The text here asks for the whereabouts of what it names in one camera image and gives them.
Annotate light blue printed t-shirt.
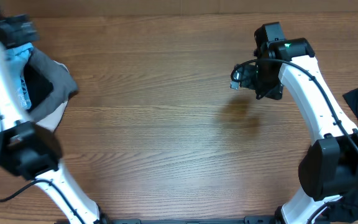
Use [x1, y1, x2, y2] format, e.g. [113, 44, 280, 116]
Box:
[6, 43, 34, 110]

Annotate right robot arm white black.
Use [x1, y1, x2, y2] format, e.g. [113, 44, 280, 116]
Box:
[231, 37, 358, 223]

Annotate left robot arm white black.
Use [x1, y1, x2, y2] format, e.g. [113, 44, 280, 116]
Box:
[0, 15, 109, 223]

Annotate folded black garment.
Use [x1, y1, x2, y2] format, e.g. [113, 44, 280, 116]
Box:
[24, 64, 53, 112]

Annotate folded grey garment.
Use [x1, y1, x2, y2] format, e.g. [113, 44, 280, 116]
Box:
[24, 47, 78, 122]

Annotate folded white garment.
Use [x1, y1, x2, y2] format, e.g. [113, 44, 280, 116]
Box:
[30, 61, 71, 132]

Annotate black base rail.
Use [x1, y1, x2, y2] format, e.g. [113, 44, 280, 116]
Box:
[109, 215, 281, 224]

